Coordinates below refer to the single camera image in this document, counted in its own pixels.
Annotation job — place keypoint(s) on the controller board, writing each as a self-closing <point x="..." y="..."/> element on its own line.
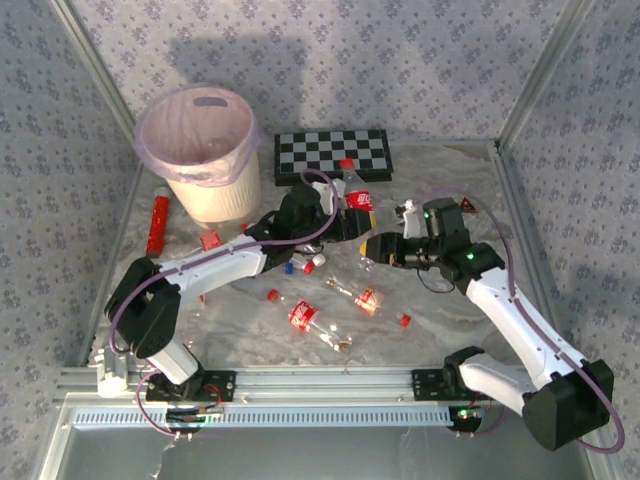
<point x="465" y="417"/>
<point x="192" y="419"/>

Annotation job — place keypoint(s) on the white ribbed waste bin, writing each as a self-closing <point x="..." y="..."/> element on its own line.
<point x="220" y="195"/>

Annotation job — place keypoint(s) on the white plastic clamp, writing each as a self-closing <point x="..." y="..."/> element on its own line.
<point x="112" y="375"/>

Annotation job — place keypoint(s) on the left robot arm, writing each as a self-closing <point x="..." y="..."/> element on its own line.
<point x="215" y="267"/>

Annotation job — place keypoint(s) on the small red triangle sign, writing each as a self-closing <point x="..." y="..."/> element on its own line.
<point x="469" y="206"/>

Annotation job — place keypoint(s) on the clear cola bottle red label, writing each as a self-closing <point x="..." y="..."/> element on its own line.
<point x="359" y="201"/>
<point x="302" y="316"/>
<point x="370" y="300"/>

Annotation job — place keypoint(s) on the aluminium table edge rail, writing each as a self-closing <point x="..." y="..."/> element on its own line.
<point x="525" y="235"/>
<point x="107" y="260"/>

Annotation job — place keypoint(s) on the aluminium frame post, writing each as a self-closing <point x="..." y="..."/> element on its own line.
<point x="95" y="65"/>
<point x="545" y="70"/>

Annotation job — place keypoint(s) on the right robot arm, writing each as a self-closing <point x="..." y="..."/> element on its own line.
<point x="520" y="320"/>

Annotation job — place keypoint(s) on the red glitter tube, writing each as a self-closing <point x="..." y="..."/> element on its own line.
<point x="159" y="225"/>

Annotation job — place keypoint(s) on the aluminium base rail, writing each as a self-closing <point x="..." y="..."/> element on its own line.
<point x="320" y="382"/>

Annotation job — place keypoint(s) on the grey metal shelf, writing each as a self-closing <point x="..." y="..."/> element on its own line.
<point x="320" y="455"/>

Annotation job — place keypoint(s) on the pink plastic bin liner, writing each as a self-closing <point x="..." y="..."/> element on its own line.
<point x="175" y="172"/>

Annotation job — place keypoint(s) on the black white chessboard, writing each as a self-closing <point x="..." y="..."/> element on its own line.
<point x="320" y="150"/>

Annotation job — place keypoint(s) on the right controller board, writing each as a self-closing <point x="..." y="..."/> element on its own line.
<point x="465" y="417"/>

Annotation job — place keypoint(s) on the left controller board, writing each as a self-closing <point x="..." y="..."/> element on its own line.
<point x="192" y="419"/>

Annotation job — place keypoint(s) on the clear bottle solid red label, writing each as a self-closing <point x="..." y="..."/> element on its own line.
<point x="210" y="240"/>

